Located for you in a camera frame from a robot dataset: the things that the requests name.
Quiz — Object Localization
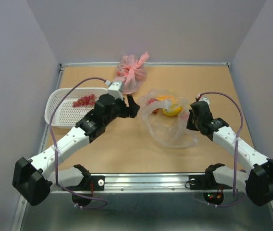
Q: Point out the orange fruit in bag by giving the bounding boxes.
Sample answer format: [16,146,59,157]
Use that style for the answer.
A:
[156,95,175,102]

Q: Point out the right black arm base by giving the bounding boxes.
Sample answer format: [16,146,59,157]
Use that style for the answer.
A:
[185,174,232,207]

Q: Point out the pink knotted plastic bag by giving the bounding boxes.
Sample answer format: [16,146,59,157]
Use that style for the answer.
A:
[114,52,149,94]

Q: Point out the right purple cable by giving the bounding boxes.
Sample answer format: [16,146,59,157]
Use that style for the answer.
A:
[198,91,247,207]

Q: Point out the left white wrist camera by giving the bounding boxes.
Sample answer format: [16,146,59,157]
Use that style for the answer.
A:
[105,80,124,101]

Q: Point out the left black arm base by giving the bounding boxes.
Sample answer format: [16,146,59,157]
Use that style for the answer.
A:
[60,174,108,210]

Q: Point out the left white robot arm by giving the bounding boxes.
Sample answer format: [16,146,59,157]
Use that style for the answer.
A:
[12,93,140,206]

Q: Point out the aluminium front rail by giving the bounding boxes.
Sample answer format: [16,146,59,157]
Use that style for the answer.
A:
[22,172,273,193]

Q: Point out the yellow fruit in bag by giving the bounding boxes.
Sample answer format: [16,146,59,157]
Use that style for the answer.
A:
[162,104,183,116]

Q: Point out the red fruit in bag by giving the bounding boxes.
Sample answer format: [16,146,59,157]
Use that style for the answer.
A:
[146,98,161,115]

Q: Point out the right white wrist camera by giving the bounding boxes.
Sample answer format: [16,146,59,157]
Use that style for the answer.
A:
[196,94,210,104]

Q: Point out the white perforated plastic basket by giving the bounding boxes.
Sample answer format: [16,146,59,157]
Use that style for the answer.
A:
[45,88,108,128]

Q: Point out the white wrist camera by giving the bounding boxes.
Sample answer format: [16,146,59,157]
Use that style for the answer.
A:
[196,94,210,104]
[105,80,124,101]

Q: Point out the red grape bunch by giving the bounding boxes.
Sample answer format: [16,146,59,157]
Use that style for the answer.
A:
[72,94,97,107]

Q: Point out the clear plastic fruit bag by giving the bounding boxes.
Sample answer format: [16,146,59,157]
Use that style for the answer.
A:
[137,89,198,149]

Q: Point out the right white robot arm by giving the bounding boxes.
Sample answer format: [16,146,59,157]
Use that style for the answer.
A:
[187,101,273,206]

